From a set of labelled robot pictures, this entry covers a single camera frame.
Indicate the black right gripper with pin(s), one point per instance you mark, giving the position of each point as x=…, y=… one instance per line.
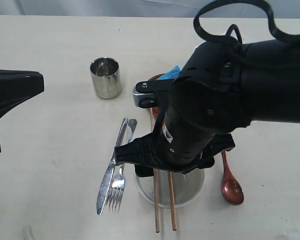
x=180, y=141

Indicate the wooden chopstick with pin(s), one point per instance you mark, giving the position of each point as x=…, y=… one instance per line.
x=155, y=182
x=172, y=202

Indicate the silver metal utensil handle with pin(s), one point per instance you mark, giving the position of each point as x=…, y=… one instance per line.
x=118, y=183

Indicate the dark metal knife handle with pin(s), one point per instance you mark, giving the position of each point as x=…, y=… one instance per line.
x=108, y=175

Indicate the pale green ceramic bowl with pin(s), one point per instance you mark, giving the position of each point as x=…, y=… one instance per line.
x=186, y=187

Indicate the brown wooden spoon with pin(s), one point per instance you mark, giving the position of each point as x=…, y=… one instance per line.
x=230, y=187

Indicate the blue snack packet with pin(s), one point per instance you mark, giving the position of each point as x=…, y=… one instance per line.
x=172, y=74

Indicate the stainless steel cup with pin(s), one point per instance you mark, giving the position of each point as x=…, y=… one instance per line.
x=105, y=75

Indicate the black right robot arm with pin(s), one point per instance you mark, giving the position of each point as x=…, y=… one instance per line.
x=217, y=91

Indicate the white backdrop curtain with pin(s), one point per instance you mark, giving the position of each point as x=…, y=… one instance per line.
x=287, y=9

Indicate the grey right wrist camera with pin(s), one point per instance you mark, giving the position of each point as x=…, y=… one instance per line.
x=144, y=100

